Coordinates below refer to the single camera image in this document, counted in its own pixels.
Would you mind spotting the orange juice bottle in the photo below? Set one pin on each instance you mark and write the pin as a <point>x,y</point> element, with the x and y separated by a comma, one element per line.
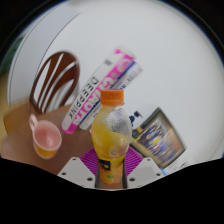
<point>110,136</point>

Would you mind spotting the framed group photo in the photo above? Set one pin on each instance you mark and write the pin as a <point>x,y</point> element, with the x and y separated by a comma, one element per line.
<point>158,140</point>

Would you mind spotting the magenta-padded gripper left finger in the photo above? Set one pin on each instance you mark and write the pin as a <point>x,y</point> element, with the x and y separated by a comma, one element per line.
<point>80,170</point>

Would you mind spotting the dark yellow-labelled pump bottle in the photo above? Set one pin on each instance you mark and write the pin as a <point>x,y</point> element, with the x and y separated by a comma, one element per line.
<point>138,130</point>

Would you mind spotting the dark wooden chair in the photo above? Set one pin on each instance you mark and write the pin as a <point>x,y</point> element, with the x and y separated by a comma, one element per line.
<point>68,60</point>

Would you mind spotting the tall white and blue box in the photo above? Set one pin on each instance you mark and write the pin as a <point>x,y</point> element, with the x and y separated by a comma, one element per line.
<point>131,75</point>

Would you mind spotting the pink and yellow mug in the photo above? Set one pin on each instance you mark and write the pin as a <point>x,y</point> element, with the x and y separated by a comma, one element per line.
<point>46,140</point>

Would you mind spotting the tall pink and white box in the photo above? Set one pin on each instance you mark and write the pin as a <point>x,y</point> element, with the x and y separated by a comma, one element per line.
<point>90,100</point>

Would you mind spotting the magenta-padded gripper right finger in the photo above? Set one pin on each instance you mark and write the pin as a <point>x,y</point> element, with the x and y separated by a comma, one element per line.
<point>141,170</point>

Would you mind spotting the dark blue pump bottle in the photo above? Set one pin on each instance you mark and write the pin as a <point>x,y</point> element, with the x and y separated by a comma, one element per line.
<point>135,117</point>

